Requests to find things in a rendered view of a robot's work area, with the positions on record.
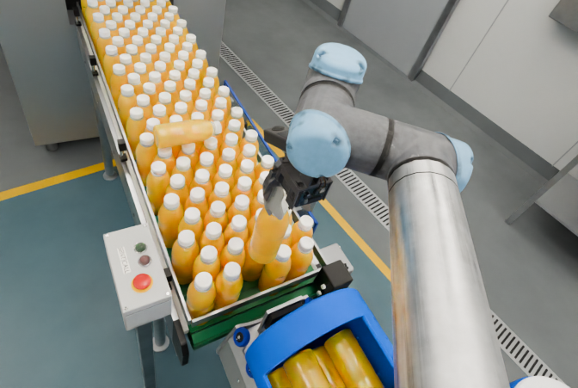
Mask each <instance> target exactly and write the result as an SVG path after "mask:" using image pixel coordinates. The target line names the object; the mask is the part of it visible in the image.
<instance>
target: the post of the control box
mask: <svg viewBox="0 0 578 388"><path fill-rule="evenodd" d="M135 330H136V335H137V341H138V351H139V358H140V363H141V369H142V374H143V381H144V388H156V376H155V364H154V351H153V339H152V326H151V322H149V323H146V324H144V325H141V326H138V327H137V328H135Z"/></svg>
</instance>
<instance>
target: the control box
mask: <svg viewBox="0 0 578 388"><path fill-rule="evenodd" d="M103 239H104V243H105V247H106V251H107V255H108V261H109V265H110V268H111V272H112V276H113V279H114V285H115V289H116V292H117V296H118V300H119V303H120V309H121V313H122V317H123V320H124V324H125V327H126V330H130V329H134V328H137V327H138V326H141V325H144V324H146V323H149V322H152V321H155V320H157V319H159V318H161V317H166V316H168V315H170V314H171V312H172V293H171V291H170V288H169V283H168V281H167V278H166V275H165V273H164V270H163V265H162V263H161V261H160V258H159V255H158V253H157V248H156V245H155V243H154V240H153V237H152V235H151V230H150V227H149V225H148V223H145V224H141V225H136V226H133V227H129V228H125V229H123V230H119V231H113V232H109V233H107V234H103ZM137 243H144V244H145V246H146V248H145V250H144V251H141V252H138V251H136V245H137ZM120 248H121V249H120ZM122 248H123V250H124V251H123V250H122ZM119 249H120V250H121V251H122V252H124V254H123V253H122V252H121V251H119ZM120 253H121V254H120ZM122 254H123V255H122ZM121 255H122V256H121ZM124 255H125V256H126V258H123V257H125V256H124ZM144 255H147V256H149V257H150V262H149V263H148V264H146V265H143V264H141V263H140V262H139V259H140V257H141V256H144ZM121 258H122V259H121ZM123 261H126V262H127V263H126V262H123ZM122 262H123V264H122ZM125 265H128V266H126V267H125ZM124 268H125V270H124ZM127 270H129V271H127ZM125 271H126V273H125ZM138 274H148V275H149V276H150V277H151V284H150V285H149V286H148V287H147V288H145V289H143V290H138V289H137V288H135V287H134V285H133V279H134V278H135V277H136V276H137V275H138Z"/></svg>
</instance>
